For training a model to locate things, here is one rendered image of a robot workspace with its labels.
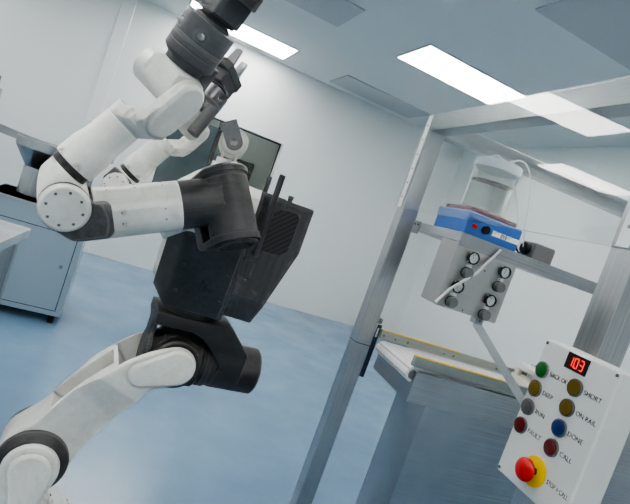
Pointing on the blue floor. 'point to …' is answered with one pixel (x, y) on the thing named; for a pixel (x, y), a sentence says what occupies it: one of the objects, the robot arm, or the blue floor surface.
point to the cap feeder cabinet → (30, 256)
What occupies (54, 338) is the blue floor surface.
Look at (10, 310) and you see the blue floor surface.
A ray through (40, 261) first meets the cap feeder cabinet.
